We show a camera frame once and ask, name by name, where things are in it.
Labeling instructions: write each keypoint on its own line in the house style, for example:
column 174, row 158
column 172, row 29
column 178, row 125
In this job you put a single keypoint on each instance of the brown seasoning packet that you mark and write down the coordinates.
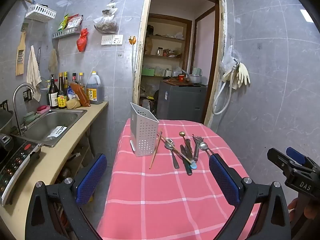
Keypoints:
column 80, row 95

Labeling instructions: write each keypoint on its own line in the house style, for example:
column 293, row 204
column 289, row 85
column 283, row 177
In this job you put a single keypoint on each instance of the white plastic wall basket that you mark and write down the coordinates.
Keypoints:
column 41, row 12

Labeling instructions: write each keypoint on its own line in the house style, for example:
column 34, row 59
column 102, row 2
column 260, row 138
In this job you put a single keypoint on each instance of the beige kitchen counter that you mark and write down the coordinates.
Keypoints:
column 37, row 175

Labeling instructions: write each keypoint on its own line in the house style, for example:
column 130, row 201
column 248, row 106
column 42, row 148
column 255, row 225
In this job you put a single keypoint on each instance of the white wall socket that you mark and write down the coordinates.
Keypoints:
column 117, row 39

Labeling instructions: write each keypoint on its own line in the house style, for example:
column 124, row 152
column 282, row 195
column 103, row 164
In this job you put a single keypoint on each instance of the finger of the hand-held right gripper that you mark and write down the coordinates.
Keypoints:
column 276, row 156
column 295, row 155

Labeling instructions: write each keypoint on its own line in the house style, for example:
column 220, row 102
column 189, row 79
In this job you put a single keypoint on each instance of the glass jar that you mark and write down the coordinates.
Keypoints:
column 159, row 51

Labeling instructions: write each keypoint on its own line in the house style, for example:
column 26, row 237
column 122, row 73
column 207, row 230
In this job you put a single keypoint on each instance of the yellow cap sauce bottle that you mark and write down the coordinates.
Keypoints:
column 65, row 80

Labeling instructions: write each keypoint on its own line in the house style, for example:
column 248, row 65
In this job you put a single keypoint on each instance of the pink checked tablecloth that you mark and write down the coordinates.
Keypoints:
column 162, row 192

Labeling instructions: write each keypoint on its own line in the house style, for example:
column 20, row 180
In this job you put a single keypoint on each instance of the orange wall hook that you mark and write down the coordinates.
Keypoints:
column 132, row 40

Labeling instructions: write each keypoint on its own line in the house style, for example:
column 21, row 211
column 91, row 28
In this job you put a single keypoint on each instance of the red cup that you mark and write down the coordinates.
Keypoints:
column 181, row 77

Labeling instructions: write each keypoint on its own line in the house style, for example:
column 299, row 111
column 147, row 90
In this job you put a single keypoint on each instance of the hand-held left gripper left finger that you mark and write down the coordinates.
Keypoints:
column 91, row 177

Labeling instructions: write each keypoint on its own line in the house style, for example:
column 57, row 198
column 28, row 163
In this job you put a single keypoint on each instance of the wooden chopstick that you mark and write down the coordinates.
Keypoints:
column 175, row 148
column 156, row 148

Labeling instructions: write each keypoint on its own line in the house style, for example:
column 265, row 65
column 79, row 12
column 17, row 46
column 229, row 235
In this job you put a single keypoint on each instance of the small light blue utensil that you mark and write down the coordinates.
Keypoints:
column 193, row 165

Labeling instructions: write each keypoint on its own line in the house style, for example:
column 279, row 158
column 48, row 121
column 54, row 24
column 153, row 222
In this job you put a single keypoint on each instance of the black induction cooker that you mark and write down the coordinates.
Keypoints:
column 15, row 162

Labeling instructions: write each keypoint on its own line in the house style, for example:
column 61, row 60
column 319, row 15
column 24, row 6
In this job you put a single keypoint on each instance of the white hanging towel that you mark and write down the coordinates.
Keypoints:
column 33, row 75

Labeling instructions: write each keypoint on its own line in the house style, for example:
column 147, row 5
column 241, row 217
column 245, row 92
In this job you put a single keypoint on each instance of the person's right hand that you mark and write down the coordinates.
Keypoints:
column 311, row 211

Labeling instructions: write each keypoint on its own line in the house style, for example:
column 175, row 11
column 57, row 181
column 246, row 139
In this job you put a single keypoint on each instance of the dark pump bottle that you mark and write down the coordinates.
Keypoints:
column 53, row 95

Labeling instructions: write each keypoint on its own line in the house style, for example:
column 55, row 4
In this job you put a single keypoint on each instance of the pink scrub brush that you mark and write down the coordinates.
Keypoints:
column 43, row 108

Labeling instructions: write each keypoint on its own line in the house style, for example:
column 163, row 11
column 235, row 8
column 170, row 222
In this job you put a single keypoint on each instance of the dark wok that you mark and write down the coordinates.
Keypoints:
column 5, row 120

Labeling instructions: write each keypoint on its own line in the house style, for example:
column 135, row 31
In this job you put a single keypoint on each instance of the red plastic bag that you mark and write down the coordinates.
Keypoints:
column 82, row 41

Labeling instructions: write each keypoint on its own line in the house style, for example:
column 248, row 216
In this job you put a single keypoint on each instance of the white perforated utensil holder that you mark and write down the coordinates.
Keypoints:
column 143, row 132

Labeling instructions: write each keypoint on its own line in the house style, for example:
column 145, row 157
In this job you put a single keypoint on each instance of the white wall switch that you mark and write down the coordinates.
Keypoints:
column 106, row 40

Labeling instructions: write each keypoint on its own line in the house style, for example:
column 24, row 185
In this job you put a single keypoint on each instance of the steel faucet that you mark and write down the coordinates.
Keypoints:
column 16, row 100

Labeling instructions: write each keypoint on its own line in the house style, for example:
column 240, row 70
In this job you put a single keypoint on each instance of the wooden shelf unit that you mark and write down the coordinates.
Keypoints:
column 165, row 38

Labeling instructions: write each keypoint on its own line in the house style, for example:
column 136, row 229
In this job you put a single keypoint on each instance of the small gold spoon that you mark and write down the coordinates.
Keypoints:
column 182, row 134

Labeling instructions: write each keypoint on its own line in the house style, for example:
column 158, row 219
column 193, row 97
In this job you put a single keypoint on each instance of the green box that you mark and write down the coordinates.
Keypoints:
column 148, row 72

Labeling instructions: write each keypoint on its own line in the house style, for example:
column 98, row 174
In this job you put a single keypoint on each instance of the large steel spoon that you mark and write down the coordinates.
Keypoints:
column 170, row 145

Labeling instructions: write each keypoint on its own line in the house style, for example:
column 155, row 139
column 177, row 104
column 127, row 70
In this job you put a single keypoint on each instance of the large dark oil jug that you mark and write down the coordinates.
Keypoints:
column 94, row 90

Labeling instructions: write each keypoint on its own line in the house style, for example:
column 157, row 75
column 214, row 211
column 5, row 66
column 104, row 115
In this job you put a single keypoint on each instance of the wooden grater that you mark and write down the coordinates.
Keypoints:
column 20, row 55

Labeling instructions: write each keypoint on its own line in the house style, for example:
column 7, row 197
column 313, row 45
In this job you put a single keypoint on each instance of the white perforated sink strainer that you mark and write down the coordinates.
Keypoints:
column 57, row 131

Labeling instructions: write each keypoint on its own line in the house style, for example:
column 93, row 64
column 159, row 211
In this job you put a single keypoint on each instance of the clear bag of dried goods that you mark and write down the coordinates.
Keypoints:
column 106, row 22

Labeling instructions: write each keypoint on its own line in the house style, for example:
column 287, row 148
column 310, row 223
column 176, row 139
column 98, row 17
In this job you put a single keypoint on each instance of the wooden door frame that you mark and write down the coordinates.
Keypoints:
column 217, row 55

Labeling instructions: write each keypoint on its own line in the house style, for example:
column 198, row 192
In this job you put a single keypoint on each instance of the amber sauce bottle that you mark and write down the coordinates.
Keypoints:
column 81, row 82

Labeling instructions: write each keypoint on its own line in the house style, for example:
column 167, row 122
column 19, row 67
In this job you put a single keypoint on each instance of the steel sink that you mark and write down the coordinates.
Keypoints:
column 50, row 125

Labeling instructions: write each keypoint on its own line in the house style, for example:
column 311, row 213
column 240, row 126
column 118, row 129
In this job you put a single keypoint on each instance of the dark cap sauce bottle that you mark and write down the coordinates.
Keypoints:
column 74, row 78

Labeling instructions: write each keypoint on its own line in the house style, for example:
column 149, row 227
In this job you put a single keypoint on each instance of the steel pot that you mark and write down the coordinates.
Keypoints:
column 194, row 79

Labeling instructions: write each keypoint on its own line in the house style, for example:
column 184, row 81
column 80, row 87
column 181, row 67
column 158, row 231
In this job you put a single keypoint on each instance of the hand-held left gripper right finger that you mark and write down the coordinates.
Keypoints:
column 223, row 180

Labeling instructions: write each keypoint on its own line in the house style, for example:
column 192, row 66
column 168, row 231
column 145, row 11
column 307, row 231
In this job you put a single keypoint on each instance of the clear hanging plastic bags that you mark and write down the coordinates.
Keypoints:
column 228, row 60

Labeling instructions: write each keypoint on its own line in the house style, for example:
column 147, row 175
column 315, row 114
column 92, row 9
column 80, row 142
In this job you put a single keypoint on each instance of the grey washing machine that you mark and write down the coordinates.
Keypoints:
column 180, row 102

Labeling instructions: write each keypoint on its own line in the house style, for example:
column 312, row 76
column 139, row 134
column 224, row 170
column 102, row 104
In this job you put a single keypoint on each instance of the cream rubber gloves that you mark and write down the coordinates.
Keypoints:
column 241, row 75

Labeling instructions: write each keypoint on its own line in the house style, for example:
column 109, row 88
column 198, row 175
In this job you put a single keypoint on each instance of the green dish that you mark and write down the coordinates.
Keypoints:
column 31, row 117

